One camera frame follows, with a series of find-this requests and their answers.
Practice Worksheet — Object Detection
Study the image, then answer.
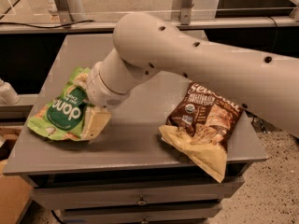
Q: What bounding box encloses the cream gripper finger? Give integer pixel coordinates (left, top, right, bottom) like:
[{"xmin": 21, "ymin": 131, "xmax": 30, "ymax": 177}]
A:
[
  {"xmin": 80, "ymin": 106, "xmax": 111, "ymax": 140},
  {"xmin": 73, "ymin": 73, "xmax": 88, "ymax": 89}
]

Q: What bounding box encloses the green rice chip bag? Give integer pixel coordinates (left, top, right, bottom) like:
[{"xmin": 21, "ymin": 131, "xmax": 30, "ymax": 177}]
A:
[{"xmin": 28, "ymin": 67, "xmax": 92, "ymax": 141}]

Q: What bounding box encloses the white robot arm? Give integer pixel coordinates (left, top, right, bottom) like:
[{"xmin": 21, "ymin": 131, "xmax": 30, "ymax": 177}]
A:
[{"xmin": 86, "ymin": 13, "xmax": 299, "ymax": 137}]

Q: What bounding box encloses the brown sea salt chip bag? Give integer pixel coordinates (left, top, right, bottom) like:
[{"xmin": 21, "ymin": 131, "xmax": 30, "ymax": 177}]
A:
[{"xmin": 159, "ymin": 82, "xmax": 243, "ymax": 183}]

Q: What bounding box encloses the grey drawer cabinet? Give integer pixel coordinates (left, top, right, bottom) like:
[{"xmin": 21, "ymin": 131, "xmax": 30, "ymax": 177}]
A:
[{"xmin": 3, "ymin": 30, "xmax": 269, "ymax": 224}]

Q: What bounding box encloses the white pipe at left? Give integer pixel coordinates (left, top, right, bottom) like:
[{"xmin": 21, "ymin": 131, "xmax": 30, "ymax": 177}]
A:
[{"xmin": 0, "ymin": 78, "xmax": 20, "ymax": 105}]

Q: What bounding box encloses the cardboard box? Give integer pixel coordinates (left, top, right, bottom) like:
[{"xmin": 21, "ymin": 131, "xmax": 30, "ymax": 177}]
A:
[{"xmin": 0, "ymin": 127, "xmax": 31, "ymax": 224}]

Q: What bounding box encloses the black cable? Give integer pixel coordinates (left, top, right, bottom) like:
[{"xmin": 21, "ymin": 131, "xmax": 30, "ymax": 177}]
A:
[{"xmin": 0, "ymin": 19, "xmax": 95, "ymax": 29}]

